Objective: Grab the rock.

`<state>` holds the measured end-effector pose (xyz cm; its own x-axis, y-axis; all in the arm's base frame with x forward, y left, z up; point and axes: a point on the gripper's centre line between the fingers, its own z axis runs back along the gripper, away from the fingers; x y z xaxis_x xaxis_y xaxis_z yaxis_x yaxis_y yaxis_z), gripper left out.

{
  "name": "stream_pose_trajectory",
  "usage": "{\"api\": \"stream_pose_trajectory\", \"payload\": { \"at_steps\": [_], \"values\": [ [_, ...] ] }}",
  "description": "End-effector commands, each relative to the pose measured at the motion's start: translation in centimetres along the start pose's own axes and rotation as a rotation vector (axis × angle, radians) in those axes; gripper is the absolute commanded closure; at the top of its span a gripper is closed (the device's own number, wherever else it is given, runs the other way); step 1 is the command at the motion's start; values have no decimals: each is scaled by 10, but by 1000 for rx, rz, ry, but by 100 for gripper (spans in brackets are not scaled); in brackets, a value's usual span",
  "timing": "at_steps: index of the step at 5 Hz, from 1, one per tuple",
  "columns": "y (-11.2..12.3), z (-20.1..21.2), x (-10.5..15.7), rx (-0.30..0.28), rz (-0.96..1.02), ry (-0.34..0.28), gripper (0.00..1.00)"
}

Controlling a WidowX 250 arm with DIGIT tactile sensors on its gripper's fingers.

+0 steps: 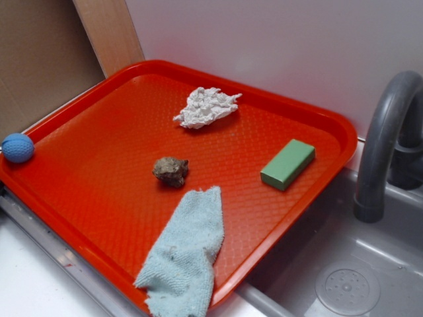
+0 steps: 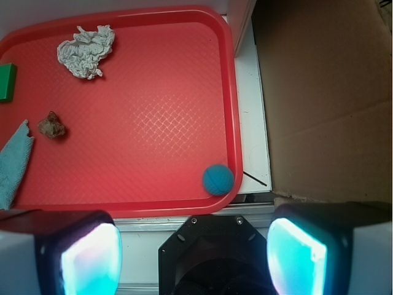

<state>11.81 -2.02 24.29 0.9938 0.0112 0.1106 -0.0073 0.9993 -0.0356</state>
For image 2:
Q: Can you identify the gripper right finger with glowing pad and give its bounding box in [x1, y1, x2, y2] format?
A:
[267, 202, 392, 294]

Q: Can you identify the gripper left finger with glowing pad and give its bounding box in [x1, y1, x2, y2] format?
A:
[1, 210, 122, 294]

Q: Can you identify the brown rock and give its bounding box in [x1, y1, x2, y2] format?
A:
[37, 111, 66, 139]

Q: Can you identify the light blue cloth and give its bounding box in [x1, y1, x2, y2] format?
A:
[1, 120, 34, 210]

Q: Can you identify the blue ball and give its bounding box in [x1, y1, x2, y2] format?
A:
[202, 165, 235, 196]

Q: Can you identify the red plastic tray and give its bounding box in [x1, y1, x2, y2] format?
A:
[1, 6, 243, 218]

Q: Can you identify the green block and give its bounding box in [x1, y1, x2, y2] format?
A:
[0, 63, 17, 103]

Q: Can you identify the brown cardboard box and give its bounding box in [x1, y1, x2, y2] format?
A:
[252, 1, 392, 202]

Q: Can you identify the crumpled white paper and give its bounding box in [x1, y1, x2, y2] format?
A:
[57, 25, 115, 80]

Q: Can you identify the black octagonal mount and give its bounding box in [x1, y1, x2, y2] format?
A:
[158, 214, 276, 294]

